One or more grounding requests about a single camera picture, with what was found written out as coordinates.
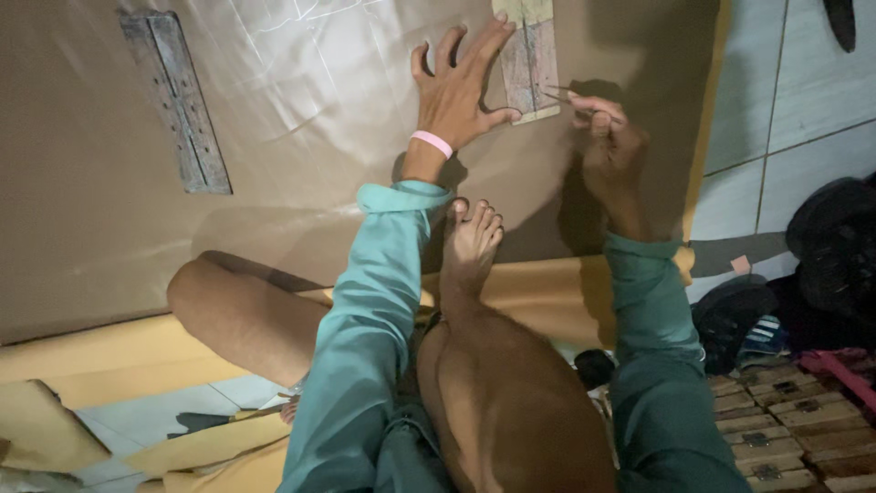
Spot person's left hand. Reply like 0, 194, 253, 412
410, 12, 523, 153

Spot person's right hand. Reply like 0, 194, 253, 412
568, 93, 651, 208

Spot worn wooden pattern block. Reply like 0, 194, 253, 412
490, 0, 561, 126

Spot pink wristband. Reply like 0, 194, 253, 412
409, 129, 454, 160

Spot large brown sheet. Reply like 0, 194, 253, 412
0, 0, 723, 346

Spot small black object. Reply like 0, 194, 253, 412
574, 348, 617, 392

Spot black striped sandal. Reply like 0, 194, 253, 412
690, 274, 795, 376

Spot black bag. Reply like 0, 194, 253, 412
785, 174, 876, 323

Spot dark hanging object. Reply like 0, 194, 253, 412
823, 0, 858, 54

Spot person's right leg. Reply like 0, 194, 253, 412
416, 197, 618, 493

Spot person's leg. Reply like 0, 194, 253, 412
166, 250, 336, 427
416, 197, 618, 493

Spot grey metal strip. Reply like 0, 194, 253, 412
118, 10, 234, 197

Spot person's left leg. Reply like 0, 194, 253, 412
166, 250, 336, 427

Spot heap of wooden blocks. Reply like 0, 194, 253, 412
707, 362, 876, 493

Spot teal shorts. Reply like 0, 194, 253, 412
371, 400, 456, 493

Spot yellow sheet offcut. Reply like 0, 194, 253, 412
122, 409, 294, 493
0, 378, 112, 475

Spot pink strap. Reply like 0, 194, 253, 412
799, 348, 876, 413

